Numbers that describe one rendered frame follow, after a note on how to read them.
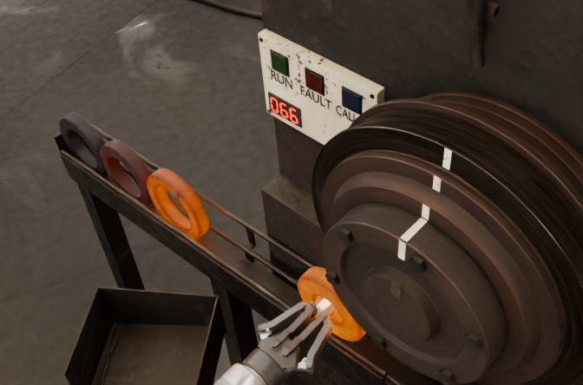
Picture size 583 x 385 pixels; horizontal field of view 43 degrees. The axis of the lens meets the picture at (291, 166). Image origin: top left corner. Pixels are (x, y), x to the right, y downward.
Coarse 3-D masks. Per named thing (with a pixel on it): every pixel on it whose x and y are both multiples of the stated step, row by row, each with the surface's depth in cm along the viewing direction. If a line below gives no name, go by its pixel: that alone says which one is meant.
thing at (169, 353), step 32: (96, 288) 156; (96, 320) 156; (128, 320) 164; (160, 320) 162; (192, 320) 160; (224, 320) 159; (96, 352) 157; (128, 352) 159; (160, 352) 158; (192, 352) 157; (128, 384) 154; (160, 384) 153; (192, 384) 152
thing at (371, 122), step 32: (352, 128) 101; (384, 128) 96; (416, 128) 95; (448, 128) 93; (480, 128) 93; (320, 160) 111; (480, 160) 88; (512, 160) 90; (320, 192) 116; (512, 192) 86; (544, 192) 88; (320, 224) 122; (544, 224) 85; (576, 224) 89; (544, 256) 88; (576, 256) 88; (576, 288) 87; (576, 320) 91; (576, 352) 94; (512, 384) 109; (544, 384) 103
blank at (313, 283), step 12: (312, 276) 133; (324, 276) 132; (300, 288) 139; (312, 288) 135; (324, 288) 131; (312, 300) 138; (336, 300) 131; (336, 312) 139; (348, 312) 130; (336, 324) 137; (348, 324) 133; (348, 336) 137; (360, 336) 133
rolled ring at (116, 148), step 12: (108, 144) 180; (120, 144) 178; (108, 156) 182; (120, 156) 177; (132, 156) 176; (108, 168) 187; (120, 168) 189; (132, 168) 176; (144, 168) 177; (120, 180) 189; (144, 180) 177; (132, 192) 188; (144, 192) 179; (144, 204) 184
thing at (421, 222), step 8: (448, 152) 90; (448, 160) 90; (448, 168) 91; (440, 184) 91; (424, 208) 93; (424, 216) 94; (416, 224) 94; (424, 224) 93; (408, 232) 93; (400, 240) 92; (408, 240) 92; (400, 248) 93; (400, 256) 94
